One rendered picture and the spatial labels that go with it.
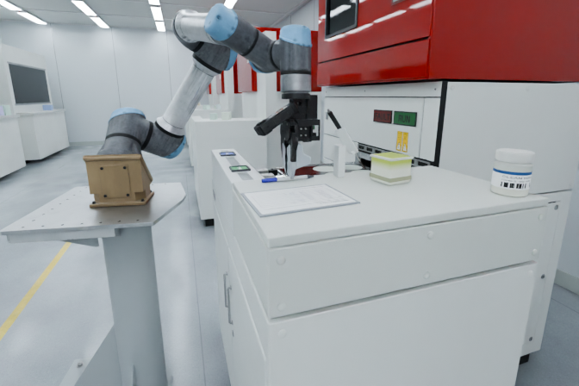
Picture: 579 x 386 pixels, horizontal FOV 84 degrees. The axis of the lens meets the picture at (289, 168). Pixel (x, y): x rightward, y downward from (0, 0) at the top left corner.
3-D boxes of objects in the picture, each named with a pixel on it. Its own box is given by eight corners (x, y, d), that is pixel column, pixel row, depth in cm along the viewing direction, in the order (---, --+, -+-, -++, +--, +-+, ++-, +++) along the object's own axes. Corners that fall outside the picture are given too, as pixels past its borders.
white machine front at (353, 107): (326, 161, 179) (328, 87, 170) (434, 208, 104) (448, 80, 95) (321, 161, 178) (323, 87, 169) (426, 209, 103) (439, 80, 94)
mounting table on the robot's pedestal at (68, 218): (7, 275, 89) (-3, 231, 86) (80, 217, 132) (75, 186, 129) (176, 261, 96) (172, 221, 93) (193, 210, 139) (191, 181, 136)
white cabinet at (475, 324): (333, 312, 178) (339, 170, 160) (489, 529, 89) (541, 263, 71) (217, 339, 158) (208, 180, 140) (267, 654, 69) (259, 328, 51)
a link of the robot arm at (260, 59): (242, 32, 84) (266, 23, 76) (273, 54, 91) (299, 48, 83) (232, 59, 83) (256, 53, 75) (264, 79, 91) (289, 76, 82)
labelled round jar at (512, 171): (505, 187, 76) (511, 147, 73) (536, 196, 69) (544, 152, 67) (482, 189, 73) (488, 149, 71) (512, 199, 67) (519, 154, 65)
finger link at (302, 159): (313, 179, 80) (313, 143, 79) (290, 181, 78) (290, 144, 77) (308, 177, 83) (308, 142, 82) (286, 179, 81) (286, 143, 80)
